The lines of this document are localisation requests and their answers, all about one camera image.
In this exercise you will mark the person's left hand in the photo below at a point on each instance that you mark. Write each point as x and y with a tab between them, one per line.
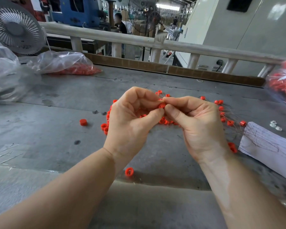
128	128

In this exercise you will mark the person's right hand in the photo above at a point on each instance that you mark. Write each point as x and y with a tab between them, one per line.
200	128

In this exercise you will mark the pile of red plastic rings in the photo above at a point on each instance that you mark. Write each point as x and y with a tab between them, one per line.
164	121

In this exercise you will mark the person's left forearm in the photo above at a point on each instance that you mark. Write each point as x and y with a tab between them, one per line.
50	195

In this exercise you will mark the person's right forearm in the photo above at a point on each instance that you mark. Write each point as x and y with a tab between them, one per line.
255	193

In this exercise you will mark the brown wooden board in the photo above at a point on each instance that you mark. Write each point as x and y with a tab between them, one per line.
144	64

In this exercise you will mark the small clear plastic piece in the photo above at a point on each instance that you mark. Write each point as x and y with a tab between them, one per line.
273	123
279	128

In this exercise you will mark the white paper sheet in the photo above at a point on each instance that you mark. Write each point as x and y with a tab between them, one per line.
272	151

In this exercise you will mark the clear bag with red pieces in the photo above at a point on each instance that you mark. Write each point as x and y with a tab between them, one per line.
64	63

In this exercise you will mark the white metal railing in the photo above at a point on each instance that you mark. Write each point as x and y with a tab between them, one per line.
121	36

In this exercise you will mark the large grey machine cabinet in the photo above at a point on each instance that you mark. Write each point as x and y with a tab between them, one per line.
269	27

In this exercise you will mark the blue industrial machine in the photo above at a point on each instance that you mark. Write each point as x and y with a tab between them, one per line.
86	11

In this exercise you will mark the crumpled clear plastic bag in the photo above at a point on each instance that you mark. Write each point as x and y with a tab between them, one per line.
4	76

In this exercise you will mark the white desk fan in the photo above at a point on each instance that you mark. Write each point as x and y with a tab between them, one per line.
16	27

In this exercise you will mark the red industrial machine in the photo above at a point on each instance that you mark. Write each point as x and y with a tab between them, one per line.
16	1

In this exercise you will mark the black pedestal fan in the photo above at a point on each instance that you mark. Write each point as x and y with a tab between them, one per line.
154	19

